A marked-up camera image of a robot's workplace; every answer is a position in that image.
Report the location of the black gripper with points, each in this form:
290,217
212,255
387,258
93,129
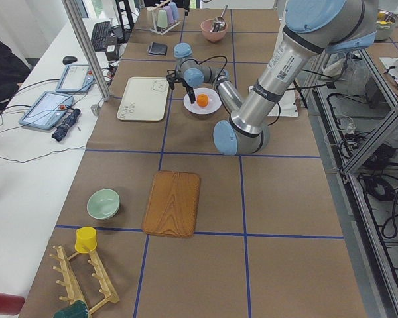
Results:
187,87

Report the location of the orange mandarin fruit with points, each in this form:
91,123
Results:
202,100

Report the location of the white round plate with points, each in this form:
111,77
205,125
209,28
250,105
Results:
214,102

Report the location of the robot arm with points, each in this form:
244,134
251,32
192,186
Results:
311,27

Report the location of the cream bear tray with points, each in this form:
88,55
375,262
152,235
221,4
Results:
144,99

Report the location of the brown wooden tray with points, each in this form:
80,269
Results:
173,204

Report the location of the grey folded cloth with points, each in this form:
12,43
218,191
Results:
157,49

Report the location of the white cup rack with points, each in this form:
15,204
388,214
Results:
152,11

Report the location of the pink bowl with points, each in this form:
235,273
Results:
208,32

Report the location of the purple pastel cup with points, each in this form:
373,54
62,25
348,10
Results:
169,14

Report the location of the metal scoop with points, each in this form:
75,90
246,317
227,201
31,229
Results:
219,22

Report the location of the green pastel cup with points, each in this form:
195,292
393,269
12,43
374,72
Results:
162,22

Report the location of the blue pastel cup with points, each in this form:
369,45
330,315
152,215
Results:
174,10

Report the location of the black keyboard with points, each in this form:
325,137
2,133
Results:
100,34

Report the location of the far teach pendant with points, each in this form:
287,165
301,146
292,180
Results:
76,78

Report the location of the teach pendant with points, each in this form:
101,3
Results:
76,78
47,111

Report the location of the black computer mouse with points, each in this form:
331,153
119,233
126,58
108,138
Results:
69,59

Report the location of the folded dark umbrella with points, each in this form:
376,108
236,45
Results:
64,127

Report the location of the mint green bowl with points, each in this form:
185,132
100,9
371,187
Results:
103,204

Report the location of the near teach pendant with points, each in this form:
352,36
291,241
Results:
47,111

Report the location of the yellow cup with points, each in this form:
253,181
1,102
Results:
86,240

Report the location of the wooden mug rack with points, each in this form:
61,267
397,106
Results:
83,280

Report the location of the dark green cup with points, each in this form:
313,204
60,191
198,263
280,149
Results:
76,310

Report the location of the red cylinder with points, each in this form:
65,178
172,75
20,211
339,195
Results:
11,304

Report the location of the aluminium frame post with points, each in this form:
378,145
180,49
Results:
84,41

